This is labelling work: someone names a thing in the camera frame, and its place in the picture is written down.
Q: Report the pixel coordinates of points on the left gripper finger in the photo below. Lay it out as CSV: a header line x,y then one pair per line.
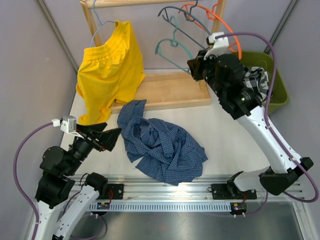
x,y
108,139
90,129

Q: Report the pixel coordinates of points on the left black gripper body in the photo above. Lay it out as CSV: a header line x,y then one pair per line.
x,y
86,134

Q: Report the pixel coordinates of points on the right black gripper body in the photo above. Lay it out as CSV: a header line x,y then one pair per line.
x,y
208,66

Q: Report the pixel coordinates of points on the teal hanger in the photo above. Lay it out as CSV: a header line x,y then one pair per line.
x,y
174,43

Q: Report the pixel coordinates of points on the black white checked shirt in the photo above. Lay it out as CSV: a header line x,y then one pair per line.
x,y
257,79

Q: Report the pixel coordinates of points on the grey blue hanger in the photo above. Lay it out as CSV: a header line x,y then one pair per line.
x,y
184,20

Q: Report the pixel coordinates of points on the blue checked shirt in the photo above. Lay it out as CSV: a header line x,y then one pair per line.
x,y
166,152

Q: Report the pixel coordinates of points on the orange hanger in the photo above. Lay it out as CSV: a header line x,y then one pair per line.
x,y
215,14

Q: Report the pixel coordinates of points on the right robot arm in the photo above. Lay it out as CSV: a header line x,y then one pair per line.
x,y
224,74

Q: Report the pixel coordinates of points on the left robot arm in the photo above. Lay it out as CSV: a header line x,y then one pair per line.
x,y
58,166

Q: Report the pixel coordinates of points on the wooden clothes rack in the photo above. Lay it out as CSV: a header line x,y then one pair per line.
x,y
169,90

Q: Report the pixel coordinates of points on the yellow garment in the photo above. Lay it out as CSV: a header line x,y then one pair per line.
x,y
110,73

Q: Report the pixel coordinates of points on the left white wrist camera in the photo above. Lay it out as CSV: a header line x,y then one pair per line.
x,y
68,125

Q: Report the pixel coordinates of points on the aluminium mounting rail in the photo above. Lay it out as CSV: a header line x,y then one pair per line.
x,y
138,188

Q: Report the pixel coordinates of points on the white slotted cable duct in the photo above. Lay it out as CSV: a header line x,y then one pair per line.
x,y
121,206

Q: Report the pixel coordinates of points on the light blue wire hanger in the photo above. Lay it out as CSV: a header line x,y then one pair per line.
x,y
99,25

